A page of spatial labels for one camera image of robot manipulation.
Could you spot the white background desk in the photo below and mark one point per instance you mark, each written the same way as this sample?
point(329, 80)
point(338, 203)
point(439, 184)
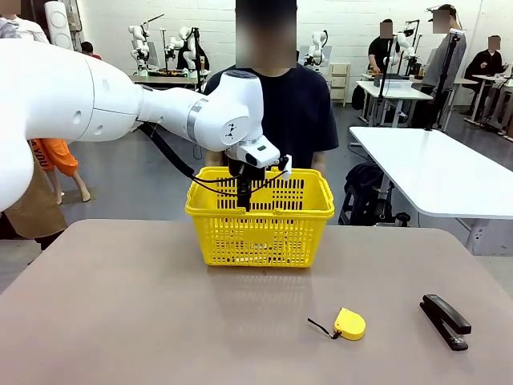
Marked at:
point(394, 90)

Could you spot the person in red shirt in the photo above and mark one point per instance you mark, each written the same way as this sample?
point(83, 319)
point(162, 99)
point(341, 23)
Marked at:
point(89, 49)

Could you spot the mannequin with orange pants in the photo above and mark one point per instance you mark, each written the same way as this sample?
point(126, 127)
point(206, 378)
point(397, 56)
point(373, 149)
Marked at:
point(56, 160)

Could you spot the white drawer cabinet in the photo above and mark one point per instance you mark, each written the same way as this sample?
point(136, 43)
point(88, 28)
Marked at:
point(340, 82)

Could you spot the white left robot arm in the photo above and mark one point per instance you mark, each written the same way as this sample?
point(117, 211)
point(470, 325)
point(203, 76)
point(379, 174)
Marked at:
point(100, 104)

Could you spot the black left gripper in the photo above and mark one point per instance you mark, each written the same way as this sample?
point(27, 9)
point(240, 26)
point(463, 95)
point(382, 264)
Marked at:
point(246, 174)

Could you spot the black backpack under table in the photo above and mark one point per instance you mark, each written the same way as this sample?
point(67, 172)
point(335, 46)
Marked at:
point(366, 192)

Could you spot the tall black camera stand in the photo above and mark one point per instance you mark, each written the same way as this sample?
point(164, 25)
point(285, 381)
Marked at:
point(441, 84)

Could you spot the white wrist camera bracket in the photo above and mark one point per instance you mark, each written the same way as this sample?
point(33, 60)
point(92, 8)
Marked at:
point(286, 167)

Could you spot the large white table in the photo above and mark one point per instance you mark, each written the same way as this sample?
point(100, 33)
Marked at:
point(433, 168)

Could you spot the person's right forearm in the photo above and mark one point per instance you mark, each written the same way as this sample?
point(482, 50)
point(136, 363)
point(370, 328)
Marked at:
point(214, 158)

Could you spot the yellow plastic shopping basket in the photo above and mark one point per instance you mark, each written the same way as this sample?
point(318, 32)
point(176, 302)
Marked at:
point(260, 236)

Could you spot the person in black t-shirt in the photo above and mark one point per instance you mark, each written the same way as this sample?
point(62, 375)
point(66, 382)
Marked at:
point(380, 50)

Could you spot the person in navy t-shirt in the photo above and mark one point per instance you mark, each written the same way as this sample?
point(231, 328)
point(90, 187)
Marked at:
point(296, 108)

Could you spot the black stapler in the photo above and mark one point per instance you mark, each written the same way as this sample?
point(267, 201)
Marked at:
point(445, 318)

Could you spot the seated person in black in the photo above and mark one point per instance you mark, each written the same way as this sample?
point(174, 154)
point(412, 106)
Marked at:
point(487, 64)

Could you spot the person's left forearm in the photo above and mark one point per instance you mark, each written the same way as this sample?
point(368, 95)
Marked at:
point(317, 160)

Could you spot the yellow tape measure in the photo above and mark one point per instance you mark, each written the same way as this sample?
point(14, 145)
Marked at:
point(350, 324)

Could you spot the thin black camera stand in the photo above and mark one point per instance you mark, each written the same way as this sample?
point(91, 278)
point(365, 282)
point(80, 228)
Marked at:
point(385, 76)

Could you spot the person in grey sweater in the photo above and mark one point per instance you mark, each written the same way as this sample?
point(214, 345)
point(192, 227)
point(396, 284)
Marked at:
point(443, 64)

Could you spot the white tower air conditioner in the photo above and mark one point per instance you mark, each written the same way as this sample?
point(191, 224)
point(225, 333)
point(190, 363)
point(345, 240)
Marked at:
point(60, 24)

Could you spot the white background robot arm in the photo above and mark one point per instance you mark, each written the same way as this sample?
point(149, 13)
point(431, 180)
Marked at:
point(138, 48)
point(316, 48)
point(187, 48)

